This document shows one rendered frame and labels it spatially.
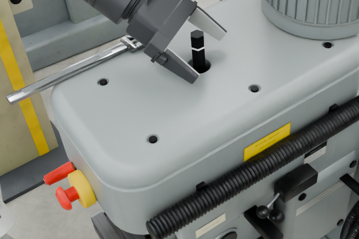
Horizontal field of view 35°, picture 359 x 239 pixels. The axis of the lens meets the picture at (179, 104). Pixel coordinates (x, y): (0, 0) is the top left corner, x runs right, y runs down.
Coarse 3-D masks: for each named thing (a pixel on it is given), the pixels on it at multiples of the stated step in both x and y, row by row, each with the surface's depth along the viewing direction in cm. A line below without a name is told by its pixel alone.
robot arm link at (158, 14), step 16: (112, 0) 80; (128, 0) 80; (144, 0) 81; (160, 0) 83; (176, 0) 84; (112, 16) 82; (128, 16) 83; (144, 16) 80; (160, 16) 82; (176, 16) 83; (128, 32) 83; (144, 32) 82; (160, 32) 80; (176, 32) 81; (160, 48) 80
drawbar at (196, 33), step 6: (198, 30) 83; (192, 36) 83; (198, 36) 83; (192, 42) 83; (198, 42) 83; (198, 48) 84; (192, 54) 85; (198, 54) 84; (204, 54) 85; (192, 60) 86; (198, 60) 85; (204, 60) 86; (198, 66) 86; (204, 66) 87; (198, 72) 87; (204, 72) 87
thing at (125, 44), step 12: (108, 48) 91; (120, 48) 91; (132, 48) 90; (84, 60) 89; (96, 60) 89; (60, 72) 88; (72, 72) 87; (36, 84) 86; (48, 84) 86; (12, 96) 85; (24, 96) 85
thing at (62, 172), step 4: (64, 164) 99; (68, 164) 99; (60, 168) 98; (64, 168) 98; (68, 168) 98; (72, 168) 99; (52, 172) 98; (56, 172) 98; (60, 172) 98; (64, 172) 98; (68, 172) 98; (44, 176) 98; (48, 176) 97; (52, 176) 97; (56, 176) 98; (60, 176) 98; (64, 176) 98; (44, 180) 97; (48, 180) 97; (52, 180) 97; (56, 180) 98; (48, 184) 98
